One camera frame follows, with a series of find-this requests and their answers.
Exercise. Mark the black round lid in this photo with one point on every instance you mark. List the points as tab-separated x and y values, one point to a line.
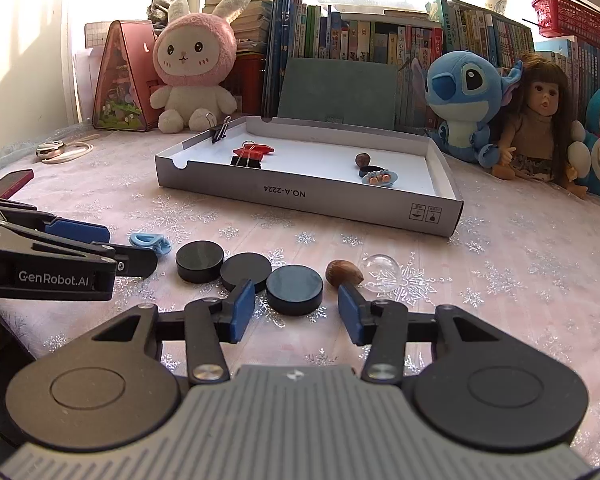
375	167

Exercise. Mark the pale grid board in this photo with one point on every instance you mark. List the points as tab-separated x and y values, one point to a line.
97	36

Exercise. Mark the blue bear hair clip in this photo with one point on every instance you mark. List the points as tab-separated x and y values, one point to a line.
380	178

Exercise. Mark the silver round object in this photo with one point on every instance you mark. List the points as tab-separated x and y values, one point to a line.
51	149

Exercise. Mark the grey cloth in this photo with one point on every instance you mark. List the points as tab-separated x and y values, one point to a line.
159	10

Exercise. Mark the brown nut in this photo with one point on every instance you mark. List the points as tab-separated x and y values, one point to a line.
344	274
363	160

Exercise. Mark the stack of flat books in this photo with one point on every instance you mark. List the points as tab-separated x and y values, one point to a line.
250	15

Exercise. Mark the blue alien plush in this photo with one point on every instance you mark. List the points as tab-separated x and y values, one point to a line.
460	95

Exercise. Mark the black round disc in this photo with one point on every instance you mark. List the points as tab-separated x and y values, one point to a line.
199	260
246	271
295	290

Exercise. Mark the brown-haired doll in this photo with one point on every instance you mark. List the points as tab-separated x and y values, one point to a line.
535	130

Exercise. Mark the pink triangular house box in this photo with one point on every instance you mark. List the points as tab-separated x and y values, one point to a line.
122	85

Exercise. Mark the light blue hair clip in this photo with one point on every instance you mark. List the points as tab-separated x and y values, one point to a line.
147	242

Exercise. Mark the teal folder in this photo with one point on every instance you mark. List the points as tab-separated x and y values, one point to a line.
337	92

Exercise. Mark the clear plastic dome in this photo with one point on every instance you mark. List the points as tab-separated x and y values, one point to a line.
385	270

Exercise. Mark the pink rabbit plush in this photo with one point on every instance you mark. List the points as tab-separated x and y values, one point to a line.
195	60

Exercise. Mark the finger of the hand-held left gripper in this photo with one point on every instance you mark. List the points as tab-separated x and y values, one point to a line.
77	232
137	262

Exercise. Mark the red mesh basket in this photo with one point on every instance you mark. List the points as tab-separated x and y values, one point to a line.
572	20

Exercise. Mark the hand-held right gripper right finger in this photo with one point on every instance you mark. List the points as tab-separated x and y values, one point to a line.
350	317

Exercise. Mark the shallow grey cardboard box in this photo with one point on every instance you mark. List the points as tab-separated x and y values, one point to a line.
320	160

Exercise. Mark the row of upright books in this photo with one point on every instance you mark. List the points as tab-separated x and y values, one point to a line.
360	35

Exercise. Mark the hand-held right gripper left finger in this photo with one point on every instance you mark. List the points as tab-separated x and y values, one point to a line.
242	310

